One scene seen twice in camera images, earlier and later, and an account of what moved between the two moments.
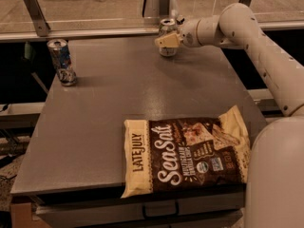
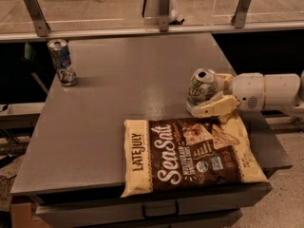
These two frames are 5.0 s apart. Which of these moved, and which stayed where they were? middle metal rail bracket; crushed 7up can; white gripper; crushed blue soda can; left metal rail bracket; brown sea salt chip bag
Moved: crushed 7up can; white gripper
Stayed: brown sea salt chip bag; middle metal rail bracket; crushed blue soda can; left metal rail bracket
